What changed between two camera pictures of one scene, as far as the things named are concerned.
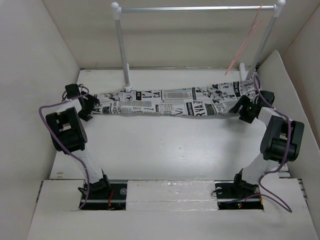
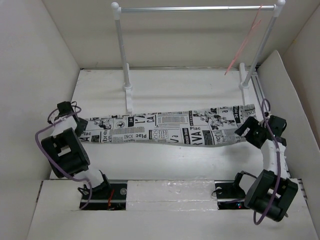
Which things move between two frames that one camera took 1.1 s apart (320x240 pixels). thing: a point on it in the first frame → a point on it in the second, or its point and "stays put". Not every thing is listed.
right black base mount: (237, 194) stays put
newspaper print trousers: (218, 99) → (193, 127)
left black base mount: (103, 195) stays put
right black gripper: (244, 100) → (252, 123)
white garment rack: (117, 11) stays put
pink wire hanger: (255, 22) stays put
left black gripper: (92, 103) → (82, 126)
